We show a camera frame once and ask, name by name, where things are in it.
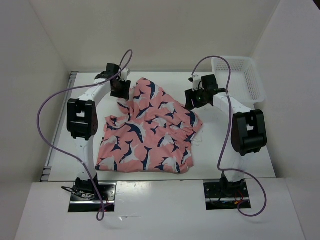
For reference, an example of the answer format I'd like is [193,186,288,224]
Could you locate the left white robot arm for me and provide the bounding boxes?
[66,63,131,200]

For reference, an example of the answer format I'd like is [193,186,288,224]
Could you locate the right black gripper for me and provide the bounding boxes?
[185,85,208,110]

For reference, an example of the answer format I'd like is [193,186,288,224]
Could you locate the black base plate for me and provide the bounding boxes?
[62,183,117,213]
[203,181,252,211]

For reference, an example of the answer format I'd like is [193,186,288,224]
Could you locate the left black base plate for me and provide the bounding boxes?
[62,183,117,213]

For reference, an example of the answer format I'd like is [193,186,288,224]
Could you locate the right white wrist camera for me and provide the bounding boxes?
[188,75,202,91]

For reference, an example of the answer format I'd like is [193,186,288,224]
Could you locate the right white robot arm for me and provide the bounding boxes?
[185,74,267,197]

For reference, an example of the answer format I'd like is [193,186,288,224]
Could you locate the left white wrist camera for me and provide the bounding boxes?
[119,68,131,82]

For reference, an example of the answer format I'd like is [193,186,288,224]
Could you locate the aluminium table edge rail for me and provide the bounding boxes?
[40,71,78,183]

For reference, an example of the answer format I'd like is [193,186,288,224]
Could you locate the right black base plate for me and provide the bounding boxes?
[203,181,252,211]

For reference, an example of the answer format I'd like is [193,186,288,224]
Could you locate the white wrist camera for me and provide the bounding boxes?
[188,75,202,91]
[119,68,131,82]

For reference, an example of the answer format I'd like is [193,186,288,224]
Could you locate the white plastic mesh basket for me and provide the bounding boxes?
[211,56,266,104]

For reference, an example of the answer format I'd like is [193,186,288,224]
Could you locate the pink shark print shorts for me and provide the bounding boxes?
[95,78,203,174]

